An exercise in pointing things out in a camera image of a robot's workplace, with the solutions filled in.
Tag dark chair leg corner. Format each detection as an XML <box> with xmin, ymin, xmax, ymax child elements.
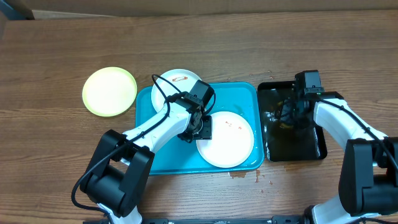
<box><xmin>1</xmin><ymin>0</ymin><xmax>35</xmax><ymax>21</ymax></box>

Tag white plate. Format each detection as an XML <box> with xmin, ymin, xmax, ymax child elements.
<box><xmin>196</xmin><ymin>111</ymin><xmax>254</xmax><ymax>168</ymax></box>
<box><xmin>151</xmin><ymin>69</ymin><xmax>201</xmax><ymax>113</ymax></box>

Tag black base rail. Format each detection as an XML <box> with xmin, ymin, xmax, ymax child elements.
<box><xmin>83</xmin><ymin>215</ymin><xmax>307</xmax><ymax>224</ymax></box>

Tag black water tray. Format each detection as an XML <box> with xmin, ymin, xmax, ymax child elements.
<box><xmin>257</xmin><ymin>81</ymin><xmax>328</xmax><ymax>162</ymax></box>

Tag yellow plate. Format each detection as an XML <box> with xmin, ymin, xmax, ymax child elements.
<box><xmin>81</xmin><ymin>67</ymin><xmax>137</xmax><ymax>117</ymax></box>

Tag teal plastic tray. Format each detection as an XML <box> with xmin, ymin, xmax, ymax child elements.
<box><xmin>150</xmin><ymin>82</ymin><xmax>265</xmax><ymax>175</ymax></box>

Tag green yellow sponge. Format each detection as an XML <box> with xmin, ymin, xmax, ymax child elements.
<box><xmin>279</xmin><ymin>122</ymin><xmax>294</xmax><ymax>129</ymax></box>

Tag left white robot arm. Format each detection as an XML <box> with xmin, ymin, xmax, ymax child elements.
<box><xmin>71</xmin><ymin>80</ymin><xmax>216</xmax><ymax>223</ymax></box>

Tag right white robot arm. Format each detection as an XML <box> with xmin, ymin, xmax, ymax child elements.
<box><xmin>275</xmin><ymin>70</ymin><xmax>397</xmax><ymax>223</ymax></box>

